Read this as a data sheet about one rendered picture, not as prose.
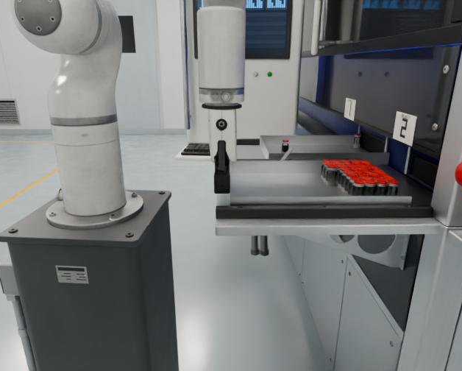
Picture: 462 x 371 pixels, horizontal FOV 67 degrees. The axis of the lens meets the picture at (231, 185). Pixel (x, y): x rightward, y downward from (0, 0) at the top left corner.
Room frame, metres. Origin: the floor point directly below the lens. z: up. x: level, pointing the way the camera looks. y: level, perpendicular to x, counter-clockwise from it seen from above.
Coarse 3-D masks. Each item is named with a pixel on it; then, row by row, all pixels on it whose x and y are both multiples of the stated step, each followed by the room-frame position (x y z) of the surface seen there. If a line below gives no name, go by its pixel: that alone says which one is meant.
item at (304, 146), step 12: (264, 144) 1.06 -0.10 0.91; (276, 144) 1.20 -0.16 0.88; (300, 144) 1.21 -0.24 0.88; (312, 144) 1.21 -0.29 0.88; (324, 144) 1.21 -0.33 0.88; (336, 144) 1.21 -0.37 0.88; (348, 144) 1.21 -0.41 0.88; (264, 156) 1.05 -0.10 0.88; (276, 156) 0.95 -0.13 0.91; (288, 156) 0.95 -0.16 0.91; (300, 156) 0.95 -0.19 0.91; (312, 156) 0.95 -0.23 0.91; (324, 156) 0.95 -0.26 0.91; (336, 156) 0.95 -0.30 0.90; (348, 156) 0.95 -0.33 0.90; (360, 156) 0.95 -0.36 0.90; (372, 156) 0.95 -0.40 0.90; (384, 156) 0.95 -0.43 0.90
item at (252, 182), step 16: (240, 160) 0.87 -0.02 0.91; (256, 160) 0.87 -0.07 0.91; (272, 160) 0.87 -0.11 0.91; (288, 160) 0.87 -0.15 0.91; (304, 160) 0.87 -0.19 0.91; (320, 160) 0.87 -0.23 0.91; (240, 176) 0.84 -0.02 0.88; (256, 176) 0.84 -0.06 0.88; (272, 176) 0.84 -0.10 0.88; (288, 176) 0.84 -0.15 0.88; (304, 176) 0.84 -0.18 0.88; (320, 176) 0.84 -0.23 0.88; (240, 192) 0.72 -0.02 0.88; (256, 192) 0.72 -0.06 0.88; (272, 192) 0.72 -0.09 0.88; (288, 192) 0.72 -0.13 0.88; (304, 192) 0.72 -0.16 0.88; (320, 192) 0.72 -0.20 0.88; (336, 192) 0.72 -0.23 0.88
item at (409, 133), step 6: (402, 114) 0.75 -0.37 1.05; (408, 114) 0.73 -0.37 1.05; (396, 120) 0.78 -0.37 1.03; (408, 120) 0.73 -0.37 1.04; (414, 120) 0.70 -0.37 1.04; (396, 126) 0.78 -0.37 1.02; (402, 126) 0.75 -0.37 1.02; (408, 126) 0.72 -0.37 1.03; (414, 126) 0.70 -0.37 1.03; (396, 132) 0.77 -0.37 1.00; (402, 132) 0.74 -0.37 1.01; (408, 132) 0.72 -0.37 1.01; (396, 138) 0.77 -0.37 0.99; (402, 138) 0.74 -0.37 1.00; (408, 138) 0.71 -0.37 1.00; (408, 144) 0.71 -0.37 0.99
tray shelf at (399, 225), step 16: (400, 176) 0.85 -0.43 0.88; (400, 192) 0.73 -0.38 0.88; (416, 192) 0.73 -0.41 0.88; (432, 192) 0.73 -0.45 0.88; (224, 224) 0.56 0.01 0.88; (240, 224) 0.56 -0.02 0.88; (256, 224) 0.56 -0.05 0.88; (272, 224) 0.56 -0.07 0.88; (288, 224) 0.56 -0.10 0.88; (304, 224) 0.56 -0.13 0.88; (320, 224) 0.56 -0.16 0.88; (336, 224) 0.56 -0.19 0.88; (352, 224) 0.56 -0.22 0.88; (368, 224) 0.56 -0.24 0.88; (384, 224) 0.56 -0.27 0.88; (400, 224) 0.56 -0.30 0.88; (416, 224) 0.56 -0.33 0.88; (432, 224) 0.56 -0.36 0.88
